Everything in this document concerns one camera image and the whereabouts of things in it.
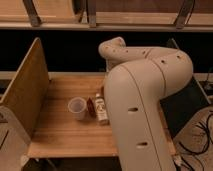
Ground wooden left side panel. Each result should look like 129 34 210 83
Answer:
0 38 49 145

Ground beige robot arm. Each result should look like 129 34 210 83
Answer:
98 37 193 171

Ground black right side panel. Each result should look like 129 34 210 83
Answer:
159 37 212 139

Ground dark red round object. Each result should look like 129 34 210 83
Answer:
87 98 96 118

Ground wooden shelf with brackets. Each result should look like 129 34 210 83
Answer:
0 0 213 32

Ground black floor cables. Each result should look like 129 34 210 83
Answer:
173 108 213 171

